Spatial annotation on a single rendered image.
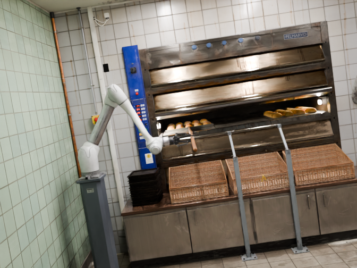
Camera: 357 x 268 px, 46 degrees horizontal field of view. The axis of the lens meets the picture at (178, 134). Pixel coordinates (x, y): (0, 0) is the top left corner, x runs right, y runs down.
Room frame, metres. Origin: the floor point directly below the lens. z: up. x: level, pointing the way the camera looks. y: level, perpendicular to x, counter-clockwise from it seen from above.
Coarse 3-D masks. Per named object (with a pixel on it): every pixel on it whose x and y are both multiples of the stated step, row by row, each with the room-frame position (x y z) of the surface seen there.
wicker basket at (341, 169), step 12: (300, 156) 4.29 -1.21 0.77; (312, 156) 4.28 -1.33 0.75; (324, 156) 4.27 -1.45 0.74; (336, 156) 4.26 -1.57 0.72; (300, 168) 4.27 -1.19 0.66; (312, 168) 3.85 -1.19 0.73; (324, 168) 3.85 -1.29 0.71; (336, 168) 3.84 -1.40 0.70; (348, 168) 3.84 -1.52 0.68; (300, 180) 3.86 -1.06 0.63; (312, 180) 3.86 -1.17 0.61; (324, 180) 3.85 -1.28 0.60; (336, 180) 3.84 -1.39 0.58
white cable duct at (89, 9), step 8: (88, 8) 4.38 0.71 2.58; (88, 16) 4.38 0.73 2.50; (96, 40) 4.38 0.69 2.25; (96, 48) 4.38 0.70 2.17; (96, 56) 4.38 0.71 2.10; (96, 64) 4.38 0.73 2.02; (104, 88) 4.38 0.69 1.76; (104, 96) 4.38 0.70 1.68; (112, 136) 4.38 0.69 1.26; (112, 144) 4.38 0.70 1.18; (112, 152) 4.38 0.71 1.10; (112, 160) 4.38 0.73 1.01; (120, 184) 4.38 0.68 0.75; (120, 192) 4.38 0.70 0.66; (120, 200) 4.38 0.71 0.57; (120, 208) 4.38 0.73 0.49
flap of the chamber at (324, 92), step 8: (280, 96) 4.21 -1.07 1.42; (288, 96) 4.20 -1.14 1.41; (296, 96) 4.23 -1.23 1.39; (304, 96) 4.30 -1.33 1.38; (312, 96) 4.37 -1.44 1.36; (224, 104) 4.22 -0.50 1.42; (232, 104) 4.22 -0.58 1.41; (240, 104) 4.22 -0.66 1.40; (248, 104) 4.29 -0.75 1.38; (256, 104) 4.36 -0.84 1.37; (176, 112) 4.23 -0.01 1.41; (184, 112) 4.23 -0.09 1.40; (192, 112) 4.28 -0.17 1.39; (200, 112) 4.35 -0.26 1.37
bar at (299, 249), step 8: (248, 128) 3.99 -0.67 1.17; (256, 128) 3.98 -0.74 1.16; (264, 128) 3.99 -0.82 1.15; (280, 128) 3.97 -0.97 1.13; (200, 136) 4.00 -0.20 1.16; (208, 136) 4.00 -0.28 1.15; (232, 144) 3.90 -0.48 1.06; (288, 152) 3.75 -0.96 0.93; (288, 160) 3.75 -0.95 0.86; (288, 168) 3.75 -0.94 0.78; (288, 176) 3.77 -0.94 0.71; (240, 184) 3.77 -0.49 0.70; (240, 192) 3.77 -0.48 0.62; (240, 200) 3.77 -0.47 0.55; (240, 208) 3.77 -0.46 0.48; (296, 208) 3.75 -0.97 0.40; (296, 216) 3.75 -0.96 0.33; (296, 224) 3.75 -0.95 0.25; (296, 232) 3.76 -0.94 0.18; (248, 240) 3.77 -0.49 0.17; (296, 240) 3.78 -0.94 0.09; (248, 248) 3.77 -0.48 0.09; (296, 248) 3.81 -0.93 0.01; (304, 248) 3.78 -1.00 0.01; (248, 256) 3.77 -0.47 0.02; (256, 256) 3.76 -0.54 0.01
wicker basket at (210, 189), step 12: (180, 168) 4.34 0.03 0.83; (192, 168) 4.33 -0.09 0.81; (204, 168) 4.32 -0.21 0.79; (216, 168) 4.32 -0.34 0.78; (180, 180) 4.31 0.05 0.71; (192, 180) 4.30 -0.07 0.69; (204, 180) 4.29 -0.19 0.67; (180, 192) 3.89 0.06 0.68; (192, 192) 4.19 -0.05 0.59; (204, 192) 3.88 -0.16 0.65; (216, 192) 3.88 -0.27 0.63; (228, 192) 3.88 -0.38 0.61
